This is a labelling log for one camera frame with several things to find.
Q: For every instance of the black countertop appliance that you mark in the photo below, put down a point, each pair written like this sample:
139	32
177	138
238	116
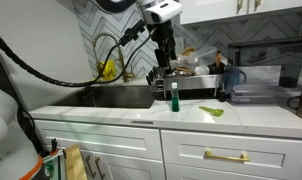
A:
271	66

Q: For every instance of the gold spring kitchen faucet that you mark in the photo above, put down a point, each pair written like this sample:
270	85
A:
121	58

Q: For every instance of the dish drying rack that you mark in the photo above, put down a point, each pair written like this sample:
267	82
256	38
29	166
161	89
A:
194	82

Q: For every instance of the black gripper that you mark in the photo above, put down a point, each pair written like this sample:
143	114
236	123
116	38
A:
164	35

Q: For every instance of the yellow cloth on faucet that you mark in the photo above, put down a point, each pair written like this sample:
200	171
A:
107	70

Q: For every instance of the white wall outlet plate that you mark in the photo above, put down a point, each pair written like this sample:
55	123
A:
180	43

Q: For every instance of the stainless steel sink basin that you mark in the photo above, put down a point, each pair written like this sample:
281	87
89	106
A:
117	97

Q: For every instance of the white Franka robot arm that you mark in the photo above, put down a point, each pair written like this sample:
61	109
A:
162	10

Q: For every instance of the white base cabinet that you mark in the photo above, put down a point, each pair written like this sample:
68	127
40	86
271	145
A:
191	153

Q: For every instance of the light wooden board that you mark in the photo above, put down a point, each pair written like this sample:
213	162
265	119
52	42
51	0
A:
75	163

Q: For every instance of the clear glass bowl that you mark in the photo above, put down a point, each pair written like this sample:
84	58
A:
204	56

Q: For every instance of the white upper cabinet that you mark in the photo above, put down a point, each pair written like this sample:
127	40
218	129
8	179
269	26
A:
257	8

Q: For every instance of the green plastic spoon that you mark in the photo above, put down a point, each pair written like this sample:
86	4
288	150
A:
215	112

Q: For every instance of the blue pitcher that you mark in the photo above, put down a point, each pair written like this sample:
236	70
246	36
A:
232	80

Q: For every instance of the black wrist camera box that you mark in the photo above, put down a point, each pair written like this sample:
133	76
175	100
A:
132	32

